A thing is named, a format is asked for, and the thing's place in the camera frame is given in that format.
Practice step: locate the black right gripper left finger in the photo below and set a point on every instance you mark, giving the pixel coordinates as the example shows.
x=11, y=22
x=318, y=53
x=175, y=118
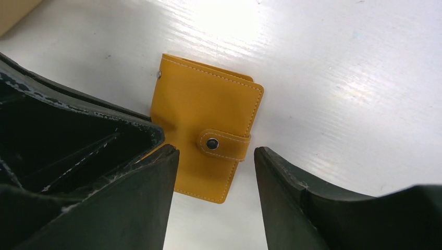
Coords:
x=78, y=172

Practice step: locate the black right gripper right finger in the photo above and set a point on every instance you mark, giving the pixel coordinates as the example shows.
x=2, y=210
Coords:
x=303, y=211

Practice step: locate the yellow leather card holder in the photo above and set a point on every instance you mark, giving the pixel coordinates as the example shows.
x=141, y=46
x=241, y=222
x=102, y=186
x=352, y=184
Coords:
x=207, y=113

